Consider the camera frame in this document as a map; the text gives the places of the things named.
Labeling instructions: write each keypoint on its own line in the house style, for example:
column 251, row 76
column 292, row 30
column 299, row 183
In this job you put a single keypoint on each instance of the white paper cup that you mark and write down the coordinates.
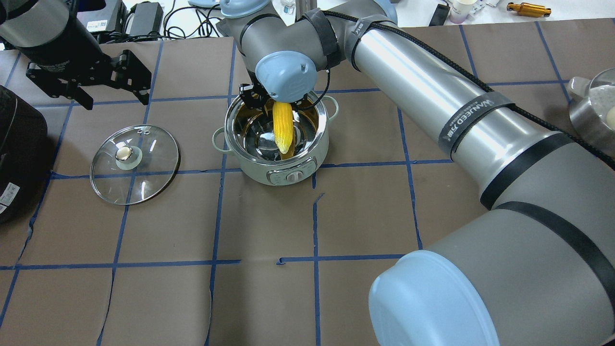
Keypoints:
column 460, row 9

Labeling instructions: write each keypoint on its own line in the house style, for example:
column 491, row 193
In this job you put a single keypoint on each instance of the dark brown rice cooker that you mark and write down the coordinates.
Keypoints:
column 25, row 152

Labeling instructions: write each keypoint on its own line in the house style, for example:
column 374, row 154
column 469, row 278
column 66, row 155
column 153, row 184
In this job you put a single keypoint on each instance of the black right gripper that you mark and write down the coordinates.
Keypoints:
column 252, row 94

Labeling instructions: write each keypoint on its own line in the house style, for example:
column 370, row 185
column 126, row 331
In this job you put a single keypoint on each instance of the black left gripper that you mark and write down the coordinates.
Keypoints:
column 67, row 58

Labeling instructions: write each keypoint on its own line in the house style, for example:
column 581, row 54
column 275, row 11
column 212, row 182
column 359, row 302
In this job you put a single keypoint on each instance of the white electric cooking pot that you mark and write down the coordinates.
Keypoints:
column 248, row 134

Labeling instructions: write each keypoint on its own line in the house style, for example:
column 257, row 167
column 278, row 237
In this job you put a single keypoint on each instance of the gold metal cylinder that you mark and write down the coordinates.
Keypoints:
column 525, row 9

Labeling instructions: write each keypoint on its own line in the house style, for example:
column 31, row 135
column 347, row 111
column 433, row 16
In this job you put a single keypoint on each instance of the yellow toy corn cob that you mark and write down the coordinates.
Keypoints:
column 283, row 118

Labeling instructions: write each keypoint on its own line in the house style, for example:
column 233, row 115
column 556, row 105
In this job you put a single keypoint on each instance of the black power adapter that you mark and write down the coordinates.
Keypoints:
column 146, row 20

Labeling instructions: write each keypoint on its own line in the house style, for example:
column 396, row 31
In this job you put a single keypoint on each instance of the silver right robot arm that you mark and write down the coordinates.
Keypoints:
column 538, row 268

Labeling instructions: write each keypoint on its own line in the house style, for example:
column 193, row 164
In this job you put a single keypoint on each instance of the glass pot lid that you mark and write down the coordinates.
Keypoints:
column 134, row 164

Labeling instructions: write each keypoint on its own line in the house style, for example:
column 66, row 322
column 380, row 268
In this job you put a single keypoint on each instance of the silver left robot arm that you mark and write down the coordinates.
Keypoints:
column 64, row 57

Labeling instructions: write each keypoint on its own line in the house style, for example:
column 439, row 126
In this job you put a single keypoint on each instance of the steel pot with yellow food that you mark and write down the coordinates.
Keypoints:
column 592, row 108

